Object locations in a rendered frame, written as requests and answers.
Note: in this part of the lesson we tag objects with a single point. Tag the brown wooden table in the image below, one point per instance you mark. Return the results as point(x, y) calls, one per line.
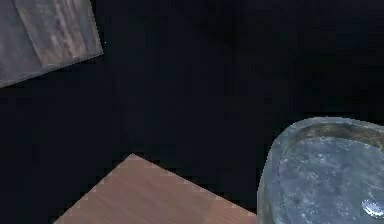
point(150, 196)

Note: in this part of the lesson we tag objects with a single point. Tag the grey stone sink basin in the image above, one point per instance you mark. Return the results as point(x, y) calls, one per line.
point(320, 180)

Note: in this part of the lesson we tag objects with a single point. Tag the grey wooden cabinet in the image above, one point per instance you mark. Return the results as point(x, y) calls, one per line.
point(46, 36)

